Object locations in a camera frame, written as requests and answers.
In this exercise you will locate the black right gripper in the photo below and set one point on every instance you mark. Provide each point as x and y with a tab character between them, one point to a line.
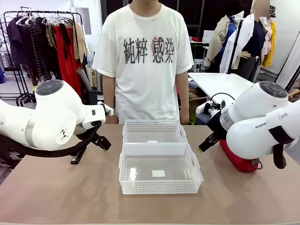
218	126

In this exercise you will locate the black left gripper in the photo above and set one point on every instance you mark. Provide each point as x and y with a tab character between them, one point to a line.
94	135

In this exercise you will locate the black stapler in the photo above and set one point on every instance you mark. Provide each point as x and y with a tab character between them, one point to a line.
76	160

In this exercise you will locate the red zip pouch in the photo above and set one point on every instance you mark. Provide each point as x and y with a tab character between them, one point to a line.
236	161

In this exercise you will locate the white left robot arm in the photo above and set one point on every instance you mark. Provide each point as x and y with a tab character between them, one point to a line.
54	110

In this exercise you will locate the person's right forearm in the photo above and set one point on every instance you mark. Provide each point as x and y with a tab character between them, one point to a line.
109	93

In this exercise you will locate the person's left forearm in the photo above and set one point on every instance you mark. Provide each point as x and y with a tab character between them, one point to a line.
182	93

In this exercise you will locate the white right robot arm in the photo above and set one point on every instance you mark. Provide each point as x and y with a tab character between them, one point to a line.
253	103

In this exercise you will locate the person's right hand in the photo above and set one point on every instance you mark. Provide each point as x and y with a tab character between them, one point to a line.
111	119

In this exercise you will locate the person's left hand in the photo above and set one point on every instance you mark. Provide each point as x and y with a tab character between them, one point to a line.
184	117

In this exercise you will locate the clear storage box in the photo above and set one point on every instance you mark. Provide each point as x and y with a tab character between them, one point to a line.
201	118

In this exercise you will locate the grey storage box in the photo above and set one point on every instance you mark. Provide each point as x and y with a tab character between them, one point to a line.
96	97

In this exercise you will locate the white perforated plastic basket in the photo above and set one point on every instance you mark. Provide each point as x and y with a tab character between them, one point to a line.
159	187
152	125

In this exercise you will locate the white table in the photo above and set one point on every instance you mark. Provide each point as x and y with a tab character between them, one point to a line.
215	80

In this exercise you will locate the grey cardboard roll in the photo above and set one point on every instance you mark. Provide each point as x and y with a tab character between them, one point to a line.
84	79

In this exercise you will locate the person in white printed T-shirt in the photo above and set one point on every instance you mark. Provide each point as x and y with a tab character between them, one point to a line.
145	89

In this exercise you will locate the small white appliance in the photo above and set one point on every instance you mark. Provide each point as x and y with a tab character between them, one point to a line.
199	65

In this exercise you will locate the red dress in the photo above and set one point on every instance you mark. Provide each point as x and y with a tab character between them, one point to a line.
68	61

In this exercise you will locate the black clothes rack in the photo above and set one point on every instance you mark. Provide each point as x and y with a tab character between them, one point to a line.
23	98

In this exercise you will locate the mannequin with beige coat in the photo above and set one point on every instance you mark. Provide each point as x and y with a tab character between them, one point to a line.
218	42

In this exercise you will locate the black tripod pole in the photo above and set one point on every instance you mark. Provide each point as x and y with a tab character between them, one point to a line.
235	44

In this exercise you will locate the beige garment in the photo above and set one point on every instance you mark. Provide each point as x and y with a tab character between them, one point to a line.
79	42

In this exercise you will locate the black grid-pattern garment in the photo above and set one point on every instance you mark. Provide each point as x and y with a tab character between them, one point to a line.
39	58

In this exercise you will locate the white shirt on mannequin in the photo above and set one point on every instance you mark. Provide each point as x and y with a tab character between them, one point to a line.
243	35

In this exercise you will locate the yellow garment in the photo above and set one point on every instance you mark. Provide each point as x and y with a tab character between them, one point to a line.
272	47

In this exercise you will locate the brown patterned garment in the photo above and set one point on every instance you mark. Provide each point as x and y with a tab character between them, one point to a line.
50	35

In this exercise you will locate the dark purple coat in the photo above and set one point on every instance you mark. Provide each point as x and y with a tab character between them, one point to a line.
16	42

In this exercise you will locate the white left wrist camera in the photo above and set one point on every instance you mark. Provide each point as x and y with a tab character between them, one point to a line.
107	109

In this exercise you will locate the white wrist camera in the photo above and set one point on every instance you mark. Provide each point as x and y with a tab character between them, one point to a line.
201	108
107	109

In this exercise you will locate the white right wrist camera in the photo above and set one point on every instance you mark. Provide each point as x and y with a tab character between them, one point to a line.
201	108

